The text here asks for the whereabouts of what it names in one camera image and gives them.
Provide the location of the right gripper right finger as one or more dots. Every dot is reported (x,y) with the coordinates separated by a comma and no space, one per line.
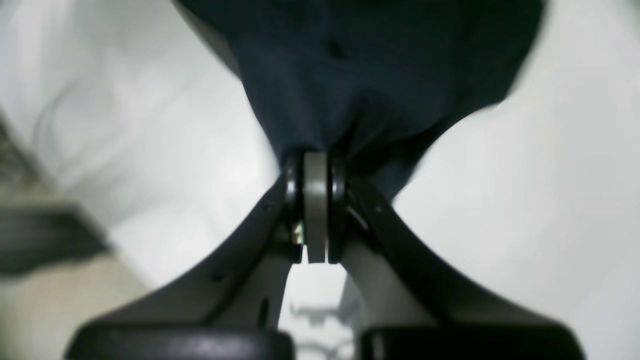
(414,305)

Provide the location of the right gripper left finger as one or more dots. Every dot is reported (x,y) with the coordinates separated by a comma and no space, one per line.
(228,306)

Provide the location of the black t-shirt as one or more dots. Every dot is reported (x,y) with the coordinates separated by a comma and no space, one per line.
(377,81)

